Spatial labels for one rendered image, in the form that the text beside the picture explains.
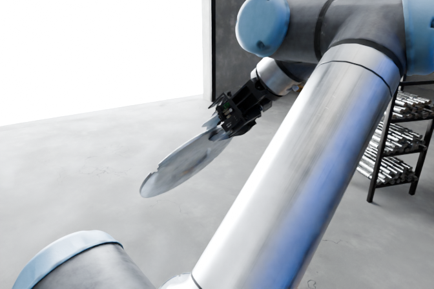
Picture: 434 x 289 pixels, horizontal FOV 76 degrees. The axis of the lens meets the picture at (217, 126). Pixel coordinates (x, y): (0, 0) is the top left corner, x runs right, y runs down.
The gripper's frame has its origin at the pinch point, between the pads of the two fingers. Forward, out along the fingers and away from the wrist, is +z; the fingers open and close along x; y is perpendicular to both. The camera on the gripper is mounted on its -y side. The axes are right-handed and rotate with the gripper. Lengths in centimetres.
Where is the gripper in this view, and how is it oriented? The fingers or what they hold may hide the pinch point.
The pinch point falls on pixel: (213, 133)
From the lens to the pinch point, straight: 65.0
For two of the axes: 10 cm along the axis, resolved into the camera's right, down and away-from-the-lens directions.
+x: 5.9, 8.0, -1.2
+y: -5.6, 2.9, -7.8
